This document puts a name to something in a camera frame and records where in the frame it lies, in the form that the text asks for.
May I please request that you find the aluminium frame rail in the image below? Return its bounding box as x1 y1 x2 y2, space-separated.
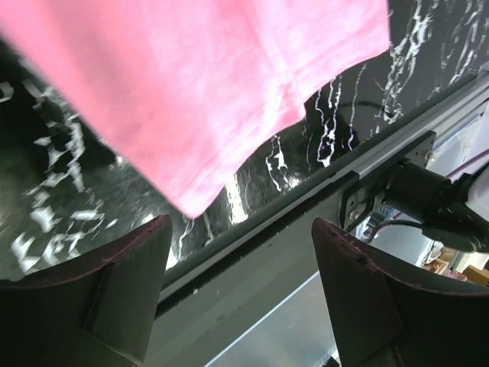
348 70 488 178

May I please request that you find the pink t shirt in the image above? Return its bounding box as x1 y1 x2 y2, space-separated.
1 1 390 218

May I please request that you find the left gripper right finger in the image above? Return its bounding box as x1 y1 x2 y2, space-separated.
312 218 488 366

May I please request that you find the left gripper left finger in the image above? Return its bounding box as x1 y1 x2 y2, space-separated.
1 215 172 366

